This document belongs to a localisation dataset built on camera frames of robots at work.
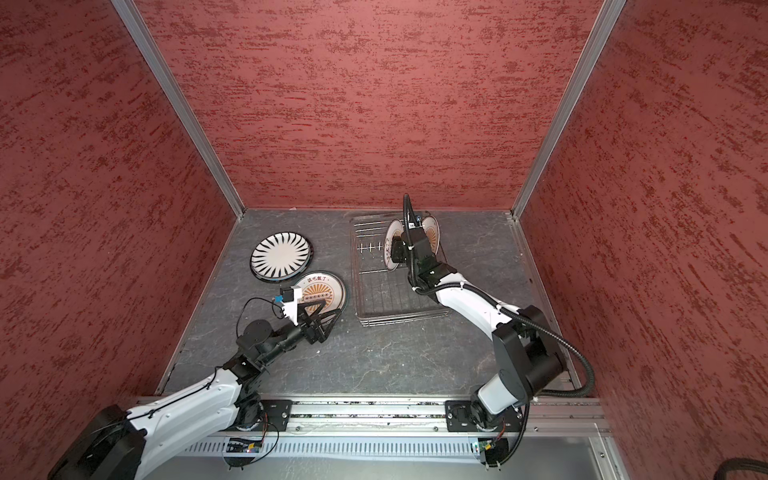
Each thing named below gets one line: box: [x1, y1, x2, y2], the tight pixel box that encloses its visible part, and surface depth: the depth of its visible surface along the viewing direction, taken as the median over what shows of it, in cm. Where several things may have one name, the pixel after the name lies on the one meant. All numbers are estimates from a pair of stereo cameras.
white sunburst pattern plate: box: [292, 270, 346, 316], surface depth 99 cm
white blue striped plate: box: [250, 231, 314, 282], surface depth 105 cm
